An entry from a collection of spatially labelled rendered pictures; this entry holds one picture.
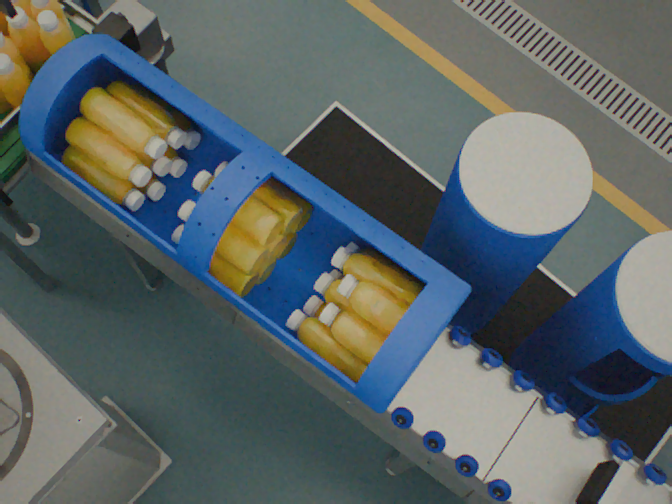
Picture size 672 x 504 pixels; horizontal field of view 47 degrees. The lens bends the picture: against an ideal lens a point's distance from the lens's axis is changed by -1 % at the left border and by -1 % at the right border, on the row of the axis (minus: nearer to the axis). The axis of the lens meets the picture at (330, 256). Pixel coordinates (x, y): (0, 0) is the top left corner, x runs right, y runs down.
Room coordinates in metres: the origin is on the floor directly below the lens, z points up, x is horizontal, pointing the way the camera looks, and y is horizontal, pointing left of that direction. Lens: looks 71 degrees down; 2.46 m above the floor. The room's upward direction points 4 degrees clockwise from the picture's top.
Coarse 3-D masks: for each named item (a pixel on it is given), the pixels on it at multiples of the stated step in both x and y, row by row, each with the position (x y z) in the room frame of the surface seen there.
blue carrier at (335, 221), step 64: (64, 64) 0.77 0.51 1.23; (128, 64) 0.80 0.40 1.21; (64, 128) 0.74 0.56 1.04; (192, 192) 0.65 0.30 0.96; (320, 192) 0.56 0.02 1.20; (192, 256) 0.44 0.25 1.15; (320, 256) 0.52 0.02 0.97; (256, 320) 0.35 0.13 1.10; (448, 320) 0.34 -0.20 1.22; (384, 384) 0.23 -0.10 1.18
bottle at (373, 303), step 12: (360, 288) 0.40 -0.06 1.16; (372, 288) 0.40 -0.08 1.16; (384, 288) 0.41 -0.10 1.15; (360, 300) 0.38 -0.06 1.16; (372, 300) 0.38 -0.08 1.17; (384, 300) 0.38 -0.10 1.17; (396, 300) 0.38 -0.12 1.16; (360, 312) 0.36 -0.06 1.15; (372, 312) 0.36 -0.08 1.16; (384, 312) 0.36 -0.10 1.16; (396, 312) 0.36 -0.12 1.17; (372, 324) 0.34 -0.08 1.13; (384, 324) 0.34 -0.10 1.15; (396, 324) 0.34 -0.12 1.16
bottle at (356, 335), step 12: (336, 312) 0.37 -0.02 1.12; (348, 312) 0.37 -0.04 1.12; (336, 324) 0.34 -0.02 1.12; (348, 324) 0.34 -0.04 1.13; (360, 324) 0.34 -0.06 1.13; (336, 336) 0.32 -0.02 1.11; (348, 336) 0.32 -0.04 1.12; (360, 336) 0.32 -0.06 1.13; (372, 336) 0.32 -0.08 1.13; (384, 336) 0.33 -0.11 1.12; (348, 348) 0.30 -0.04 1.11; (360, 348) 0.30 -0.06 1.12; (372, 348) 0.30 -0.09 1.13
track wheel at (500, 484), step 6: (492, 480) 0.10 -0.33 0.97; (498, 480) 0.10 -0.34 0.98; (504, 480) 0.10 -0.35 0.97; (492, 486) 0.09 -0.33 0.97; (498, 486) 0.09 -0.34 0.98; (504, 486) 0.09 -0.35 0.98; (510, 486) 0.09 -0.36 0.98; (492, 492) 0.08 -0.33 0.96; (498, 492) 0.08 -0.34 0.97; (504, 492) 0.08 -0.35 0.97; (510, 492) 0.08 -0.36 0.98; (498, 498) 0.07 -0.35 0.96; (504, 498) 0.07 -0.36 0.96
